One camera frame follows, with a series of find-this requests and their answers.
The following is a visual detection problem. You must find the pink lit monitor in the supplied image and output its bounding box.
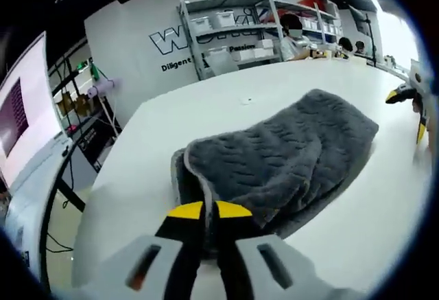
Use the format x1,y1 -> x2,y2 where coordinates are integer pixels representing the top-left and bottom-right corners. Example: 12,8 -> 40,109
0,31 -> 70,192

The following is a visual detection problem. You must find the purple rolled mat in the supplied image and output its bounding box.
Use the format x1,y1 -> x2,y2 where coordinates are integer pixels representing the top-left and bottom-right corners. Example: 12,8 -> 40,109
87,78 -> 123,98

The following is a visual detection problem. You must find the grey metal shelf rack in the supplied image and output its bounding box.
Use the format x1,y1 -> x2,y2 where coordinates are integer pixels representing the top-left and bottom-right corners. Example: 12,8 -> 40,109
176,0 -> 344,82

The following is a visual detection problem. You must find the black cabinet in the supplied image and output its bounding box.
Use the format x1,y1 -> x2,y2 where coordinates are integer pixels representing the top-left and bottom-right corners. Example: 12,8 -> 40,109
77,117 -> 118,173

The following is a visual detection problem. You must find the grey chair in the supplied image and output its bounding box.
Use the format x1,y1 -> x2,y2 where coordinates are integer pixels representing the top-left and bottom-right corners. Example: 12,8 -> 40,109
202,51 -> 239,80

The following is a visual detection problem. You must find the group of white storage boxes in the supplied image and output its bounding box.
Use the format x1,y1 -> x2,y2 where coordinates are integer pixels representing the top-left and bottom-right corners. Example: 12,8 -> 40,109
190,13 -> 344,64

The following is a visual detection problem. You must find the grey towel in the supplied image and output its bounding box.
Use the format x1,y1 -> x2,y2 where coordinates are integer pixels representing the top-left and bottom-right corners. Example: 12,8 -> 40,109
170,89 -> 380,241

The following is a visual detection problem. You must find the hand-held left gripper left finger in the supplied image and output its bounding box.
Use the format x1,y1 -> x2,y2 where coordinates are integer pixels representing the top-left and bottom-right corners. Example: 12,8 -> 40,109
99,200 -> 206,300

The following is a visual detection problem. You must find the cardboard box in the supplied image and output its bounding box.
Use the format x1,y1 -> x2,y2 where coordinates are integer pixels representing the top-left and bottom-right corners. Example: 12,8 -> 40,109
56,92 -> 91,118

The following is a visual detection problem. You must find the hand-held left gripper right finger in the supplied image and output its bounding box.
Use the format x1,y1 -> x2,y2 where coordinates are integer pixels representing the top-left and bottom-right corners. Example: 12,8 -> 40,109
214,200 -> 344,300

